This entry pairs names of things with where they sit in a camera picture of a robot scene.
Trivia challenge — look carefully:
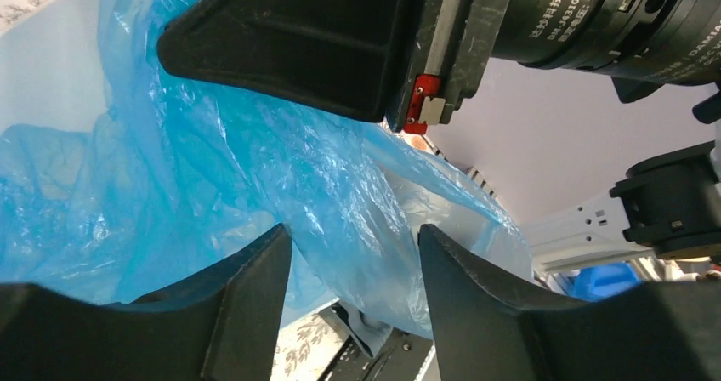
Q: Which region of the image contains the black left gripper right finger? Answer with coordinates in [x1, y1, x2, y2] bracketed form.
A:
[418, 225, 720, 380]

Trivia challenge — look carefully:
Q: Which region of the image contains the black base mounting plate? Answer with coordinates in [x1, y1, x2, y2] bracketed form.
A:
[318, 304, 435, 380]

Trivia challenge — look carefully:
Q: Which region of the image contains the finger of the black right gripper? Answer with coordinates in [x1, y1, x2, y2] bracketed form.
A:
[157, 0, 422, 122]

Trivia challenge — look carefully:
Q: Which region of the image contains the grey-blue crumpled cloth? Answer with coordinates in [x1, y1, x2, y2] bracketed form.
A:
[331, 301, 394, 358]

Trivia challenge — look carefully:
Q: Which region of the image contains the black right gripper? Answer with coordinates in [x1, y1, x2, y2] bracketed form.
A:
[386, 0, 720, 134]

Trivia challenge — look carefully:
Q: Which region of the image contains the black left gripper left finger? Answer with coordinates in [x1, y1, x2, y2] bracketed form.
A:
[1, 225, 292, 380]

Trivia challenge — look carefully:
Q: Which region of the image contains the teal folded cloth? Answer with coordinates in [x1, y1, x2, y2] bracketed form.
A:
[570, 262, 642, 302]

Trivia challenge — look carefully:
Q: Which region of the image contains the blue plastic trash bag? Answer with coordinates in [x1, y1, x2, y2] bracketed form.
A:
[1, 0, 532, 337]

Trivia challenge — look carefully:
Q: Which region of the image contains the white paper trash bin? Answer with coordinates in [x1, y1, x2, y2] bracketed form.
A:
[1, 0, 105, 132]

